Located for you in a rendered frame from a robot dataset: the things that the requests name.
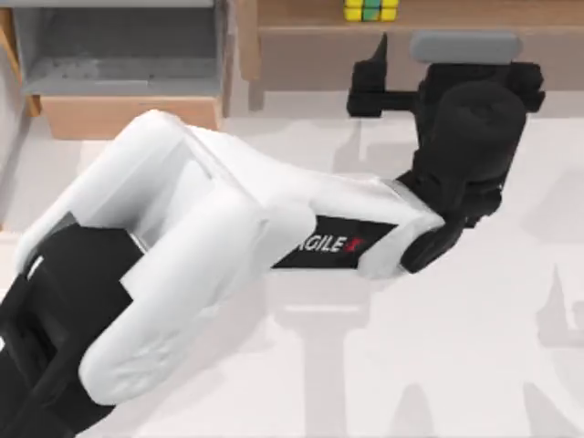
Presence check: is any pale grey rounded box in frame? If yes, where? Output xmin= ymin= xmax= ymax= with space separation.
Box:
xmin=409 ymin=30 xmax=525 ymax=64

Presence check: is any wooden open shelf unit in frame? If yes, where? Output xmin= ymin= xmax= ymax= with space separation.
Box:
xmin=222 ymin=0 xmax=584 ymax=113

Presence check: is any multicoloured puzzle cube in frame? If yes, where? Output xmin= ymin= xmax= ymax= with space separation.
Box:
xmin=343 ymin=0 xmax=398 ymax=23

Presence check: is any pale wooden drawer front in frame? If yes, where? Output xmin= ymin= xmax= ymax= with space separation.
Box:
xmin=38 ymin=94 xmax=221 ymax=141

